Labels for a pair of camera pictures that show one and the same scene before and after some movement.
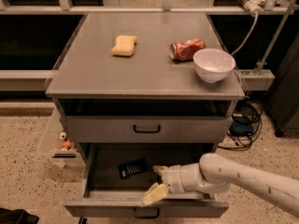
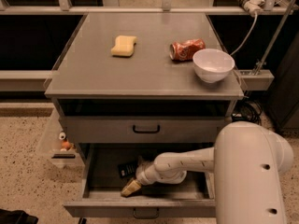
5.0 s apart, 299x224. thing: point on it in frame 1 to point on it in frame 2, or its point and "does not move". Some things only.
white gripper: (171, 175) to (144, 175)
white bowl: (213, 64) does not move
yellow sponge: (124, 46) does not move
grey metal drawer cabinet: (132, 98) does not move
